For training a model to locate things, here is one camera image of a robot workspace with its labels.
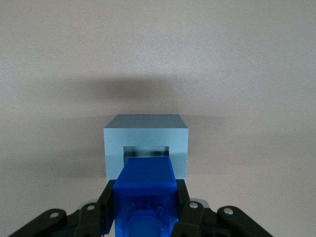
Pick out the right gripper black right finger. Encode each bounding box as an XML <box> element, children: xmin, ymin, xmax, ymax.
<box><xmin>170</xmin><ymin>179</ymin><xmax>274</xmax><ymax>237</ymax></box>

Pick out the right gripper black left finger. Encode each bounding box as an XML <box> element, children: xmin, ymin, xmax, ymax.
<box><xmin>8</xmin><ymin>179</ymin><xmax>117</xmax><ymax>237</ymax></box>

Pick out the blue plastic part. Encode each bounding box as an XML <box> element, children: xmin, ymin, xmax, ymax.
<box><xmin>113</xmin><ymin>158</ymin><xmax>179</xmax><ymax>237</ymax></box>

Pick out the gray square base block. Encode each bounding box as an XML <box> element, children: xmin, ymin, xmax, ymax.
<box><xmin>103</xmin><ymin>114</ymin><xmax>190</xmax><ymax>182</ymax></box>

